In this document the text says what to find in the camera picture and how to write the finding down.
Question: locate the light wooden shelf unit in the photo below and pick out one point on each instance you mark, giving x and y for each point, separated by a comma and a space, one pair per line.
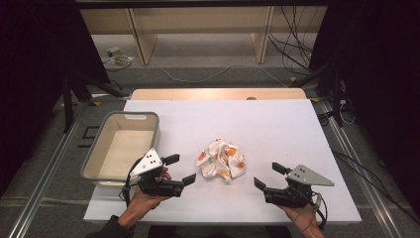
145, 36

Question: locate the person's left hand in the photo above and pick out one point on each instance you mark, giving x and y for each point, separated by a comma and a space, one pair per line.
142, 205

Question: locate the white table board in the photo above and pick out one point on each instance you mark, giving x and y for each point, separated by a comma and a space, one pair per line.
264, 132

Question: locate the white cloth with orange print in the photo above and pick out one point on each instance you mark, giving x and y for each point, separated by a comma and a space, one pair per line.
219, 160

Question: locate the white power strip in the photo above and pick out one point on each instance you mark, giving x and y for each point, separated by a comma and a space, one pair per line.
114, 52

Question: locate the grey-rimmed beige plastic basket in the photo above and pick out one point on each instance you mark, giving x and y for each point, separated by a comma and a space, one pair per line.
99, 155

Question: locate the person's right hand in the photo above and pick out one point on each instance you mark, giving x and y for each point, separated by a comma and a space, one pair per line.
302, 216

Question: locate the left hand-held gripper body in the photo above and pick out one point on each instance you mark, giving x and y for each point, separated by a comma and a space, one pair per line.
148, 163

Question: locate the metal floor rail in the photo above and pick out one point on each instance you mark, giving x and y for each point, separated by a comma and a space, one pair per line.
360, 185
43, 185

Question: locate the person's lap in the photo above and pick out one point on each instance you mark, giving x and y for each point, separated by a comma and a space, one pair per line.
218, 232

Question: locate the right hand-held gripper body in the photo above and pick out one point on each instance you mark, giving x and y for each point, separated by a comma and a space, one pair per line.
308, 175

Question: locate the black metal stand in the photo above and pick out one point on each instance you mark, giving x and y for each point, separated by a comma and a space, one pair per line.
336, 99
67, 102

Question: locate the wooden table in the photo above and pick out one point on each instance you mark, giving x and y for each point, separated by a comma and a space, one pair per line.
204, 94

